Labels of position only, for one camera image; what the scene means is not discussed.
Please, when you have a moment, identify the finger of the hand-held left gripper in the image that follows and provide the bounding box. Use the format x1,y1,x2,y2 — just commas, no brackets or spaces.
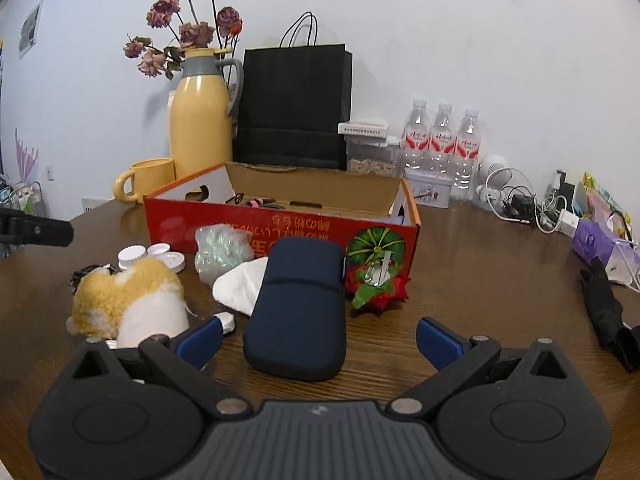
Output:
0,208,75,249

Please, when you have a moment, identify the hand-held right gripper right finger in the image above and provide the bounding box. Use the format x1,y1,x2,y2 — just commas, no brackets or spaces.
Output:
387,317,571,417

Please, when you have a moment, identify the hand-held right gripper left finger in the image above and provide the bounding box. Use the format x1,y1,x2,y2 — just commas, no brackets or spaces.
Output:
70,316,253,417

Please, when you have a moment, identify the black cord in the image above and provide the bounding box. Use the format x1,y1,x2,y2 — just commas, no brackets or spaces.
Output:
69,262,112,293

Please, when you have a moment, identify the white cloth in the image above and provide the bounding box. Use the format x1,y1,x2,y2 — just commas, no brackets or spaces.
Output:
212,256,272,317

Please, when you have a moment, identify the yellow white plush toy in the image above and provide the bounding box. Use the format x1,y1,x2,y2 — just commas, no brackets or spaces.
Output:
66,258,191,350

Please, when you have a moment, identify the iridescent plastic bag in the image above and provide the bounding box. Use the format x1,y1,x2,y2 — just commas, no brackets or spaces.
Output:
194,223,254,287

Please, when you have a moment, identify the dark blue pouch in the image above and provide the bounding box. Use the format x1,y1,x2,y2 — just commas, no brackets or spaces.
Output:
242,236,349,382

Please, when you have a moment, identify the red cardboard box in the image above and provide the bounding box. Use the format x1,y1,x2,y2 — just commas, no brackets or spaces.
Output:
144,161,422,281

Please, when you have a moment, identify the white ribbed cap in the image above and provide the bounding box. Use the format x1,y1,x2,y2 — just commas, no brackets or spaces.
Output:
118,245,146,271

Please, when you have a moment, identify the red green flower ornament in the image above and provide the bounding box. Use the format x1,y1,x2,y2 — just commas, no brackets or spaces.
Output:
344,226,412,317

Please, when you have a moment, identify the yellow mug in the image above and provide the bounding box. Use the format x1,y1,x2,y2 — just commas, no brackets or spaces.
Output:
112,157,176,204

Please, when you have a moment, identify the pink black clip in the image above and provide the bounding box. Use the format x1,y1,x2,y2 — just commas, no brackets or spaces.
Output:
225,191,286,211

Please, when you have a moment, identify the small printed tin box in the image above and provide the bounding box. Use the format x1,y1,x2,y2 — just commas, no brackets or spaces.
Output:
403,166,452,209

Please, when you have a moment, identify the black cloth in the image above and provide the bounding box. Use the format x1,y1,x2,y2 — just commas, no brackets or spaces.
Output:
579,256,640,373

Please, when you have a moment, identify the white power adapter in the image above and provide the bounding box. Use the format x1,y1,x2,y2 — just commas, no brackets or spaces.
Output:
550,211,582,237

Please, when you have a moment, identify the purple gift bag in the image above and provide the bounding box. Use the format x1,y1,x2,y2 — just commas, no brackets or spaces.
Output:
571,217,640,291

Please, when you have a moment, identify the white round device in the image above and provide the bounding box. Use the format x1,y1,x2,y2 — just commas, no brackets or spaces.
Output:
475,153,512,211

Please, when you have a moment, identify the yellow thermos jug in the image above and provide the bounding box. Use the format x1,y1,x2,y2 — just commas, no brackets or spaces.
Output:
168,47,245,181

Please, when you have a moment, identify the clear snack container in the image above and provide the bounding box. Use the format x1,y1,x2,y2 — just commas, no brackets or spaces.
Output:
338,121,401,177

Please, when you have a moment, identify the black charger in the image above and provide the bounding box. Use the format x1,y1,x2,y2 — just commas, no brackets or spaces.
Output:
554,170,577,201

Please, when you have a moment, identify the clear water bottle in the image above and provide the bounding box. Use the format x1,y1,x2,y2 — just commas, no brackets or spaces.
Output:
430,102,456,176
402,99,432,173
452,108,483,201

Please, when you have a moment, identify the colourful snack packet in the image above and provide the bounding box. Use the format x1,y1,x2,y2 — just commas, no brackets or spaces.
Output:
580,171,628,226

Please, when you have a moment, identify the dried rose bouquet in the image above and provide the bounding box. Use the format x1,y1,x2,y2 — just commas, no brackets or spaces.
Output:
123,0,244,81

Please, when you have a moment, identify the black paper bag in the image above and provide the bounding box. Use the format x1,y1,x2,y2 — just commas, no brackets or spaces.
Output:
232,11,353,171

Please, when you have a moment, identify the wire rack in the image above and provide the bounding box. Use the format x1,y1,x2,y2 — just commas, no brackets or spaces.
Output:
0,175,45,221

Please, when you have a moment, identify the purple wall sticker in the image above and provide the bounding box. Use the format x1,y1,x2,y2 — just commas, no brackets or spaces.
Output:
13,127,41,186

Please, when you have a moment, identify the tangle of cables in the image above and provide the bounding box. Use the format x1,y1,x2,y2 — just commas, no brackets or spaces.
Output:
485,167,583,236

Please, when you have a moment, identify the wall paper notice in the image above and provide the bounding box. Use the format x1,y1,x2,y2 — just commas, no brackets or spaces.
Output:
18,4,44,59

